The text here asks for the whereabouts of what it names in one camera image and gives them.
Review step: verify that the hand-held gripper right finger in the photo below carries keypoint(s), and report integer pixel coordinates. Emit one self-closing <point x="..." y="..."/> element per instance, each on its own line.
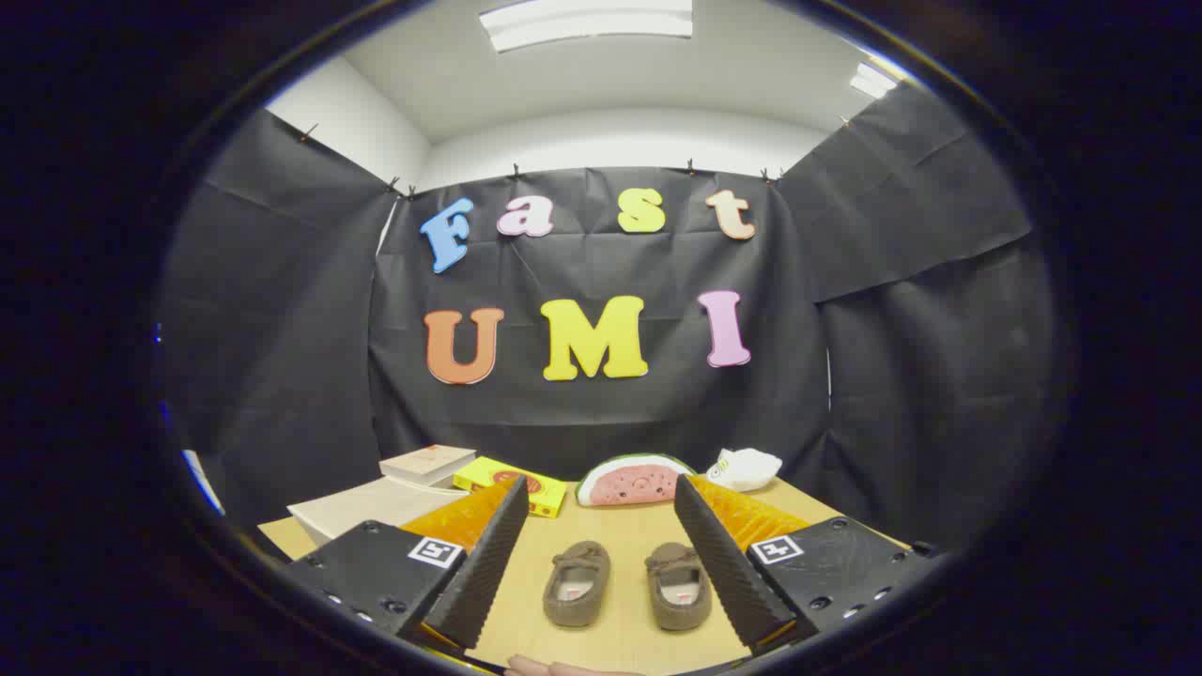
<point x="723" y="573"/>

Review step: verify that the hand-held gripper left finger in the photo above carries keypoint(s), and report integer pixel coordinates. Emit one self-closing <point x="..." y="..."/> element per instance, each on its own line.
<point x="488" y="563"/>

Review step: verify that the brown suede shoe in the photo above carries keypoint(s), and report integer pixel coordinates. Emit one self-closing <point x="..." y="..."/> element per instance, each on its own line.
<point x="576" y="587"/>
<point x="678" y="590"/>

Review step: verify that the cream fabric storage box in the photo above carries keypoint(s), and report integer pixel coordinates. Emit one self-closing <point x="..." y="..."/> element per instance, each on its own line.
<point x="376" y="507"/>

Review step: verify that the yellow book with red circle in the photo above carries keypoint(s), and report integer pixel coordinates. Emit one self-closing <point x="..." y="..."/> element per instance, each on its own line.
<point x="498" y="479"/>

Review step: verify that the white plush toy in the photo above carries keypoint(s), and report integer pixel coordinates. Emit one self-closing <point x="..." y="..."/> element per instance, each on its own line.
<point x="747" y="468"/>

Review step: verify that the beige book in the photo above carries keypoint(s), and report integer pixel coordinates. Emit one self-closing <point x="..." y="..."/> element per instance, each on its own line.
<point x="427" y="462"/>

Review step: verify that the watermelon slice plush toy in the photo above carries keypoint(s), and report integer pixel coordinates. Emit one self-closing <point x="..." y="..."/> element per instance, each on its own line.
<point x="627" y="483"/>

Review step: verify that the black backdrop cloth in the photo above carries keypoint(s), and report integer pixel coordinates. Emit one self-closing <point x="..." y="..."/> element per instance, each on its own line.
<point x="601" y="413"/>

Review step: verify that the small ceiling light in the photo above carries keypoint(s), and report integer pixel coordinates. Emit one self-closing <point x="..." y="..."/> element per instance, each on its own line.
<point x="873" y="81"/>

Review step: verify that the long ceiling light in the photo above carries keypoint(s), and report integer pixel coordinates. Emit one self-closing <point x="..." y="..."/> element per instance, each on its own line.
<point x="587" y="21"/>

